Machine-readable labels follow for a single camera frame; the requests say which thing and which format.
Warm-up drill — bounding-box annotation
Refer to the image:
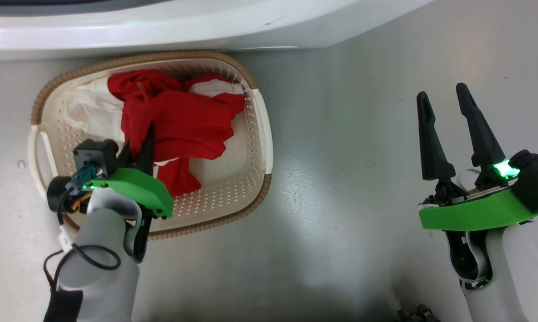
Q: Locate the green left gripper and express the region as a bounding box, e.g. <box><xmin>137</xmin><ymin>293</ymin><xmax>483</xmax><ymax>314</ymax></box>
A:
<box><xmin>84</xmin><ymin>123</ymin><xmax>175</xmax><ymax>220</ymax></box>

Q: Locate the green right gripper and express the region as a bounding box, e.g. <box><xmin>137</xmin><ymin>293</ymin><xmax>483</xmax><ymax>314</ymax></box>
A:
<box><xmin>416</xmin><ymin>82</ymin><xmax>538</xmax><ymax>232</ymax></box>

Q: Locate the red and white garment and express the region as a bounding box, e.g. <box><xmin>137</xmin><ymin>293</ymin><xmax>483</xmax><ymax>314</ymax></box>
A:
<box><xmin>66</xmin><ymin>69</ymin><xmax>246</xmax><ymax>197</ymax></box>

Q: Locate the cream laundry basket brown rim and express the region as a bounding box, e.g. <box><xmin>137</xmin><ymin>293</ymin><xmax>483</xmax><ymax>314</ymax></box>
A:
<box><xmin>28</xmin><ymin>50</ymin><xmax>274</xmax><ymax>241</ymax></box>

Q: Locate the white front-load washing machine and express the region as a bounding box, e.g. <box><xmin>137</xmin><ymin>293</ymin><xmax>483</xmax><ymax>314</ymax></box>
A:
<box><xmin>0</xmin><ymin>0</ymin><xmax>435</xmax><ymax>61</ymax></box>

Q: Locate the teal left camera connector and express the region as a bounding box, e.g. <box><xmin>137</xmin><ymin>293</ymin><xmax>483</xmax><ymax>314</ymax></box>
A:
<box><xmin>71</xmin><ymin>164</ymin><xmax>98</xmax><ymax>191</ymax></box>

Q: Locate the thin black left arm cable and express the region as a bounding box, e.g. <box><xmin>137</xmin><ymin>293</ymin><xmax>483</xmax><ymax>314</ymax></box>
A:
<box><xmin>43</xmin><ymin>190</ymin><xmax>122</xmax><ymax>291</ymax></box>

